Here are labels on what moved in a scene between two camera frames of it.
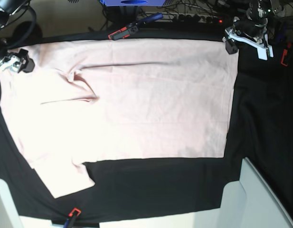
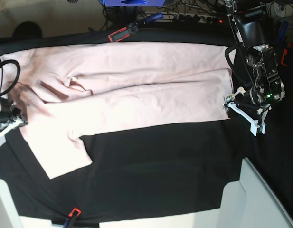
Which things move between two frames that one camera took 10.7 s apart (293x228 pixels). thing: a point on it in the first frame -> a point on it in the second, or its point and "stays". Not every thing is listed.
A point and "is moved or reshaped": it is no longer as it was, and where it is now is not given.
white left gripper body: x=263 y=48 -> x=252 y=109
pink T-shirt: x=155 y=99 is moved or reshaped
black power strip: x=189 y=18 stays
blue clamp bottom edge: x=70 y=222 stays
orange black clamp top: x=133 y=28 stays
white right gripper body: x=9 y=61 -> x=4 y=128
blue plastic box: x=132 y=3 stays
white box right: x=250 y=203 stays
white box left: x=5 y=214 stays
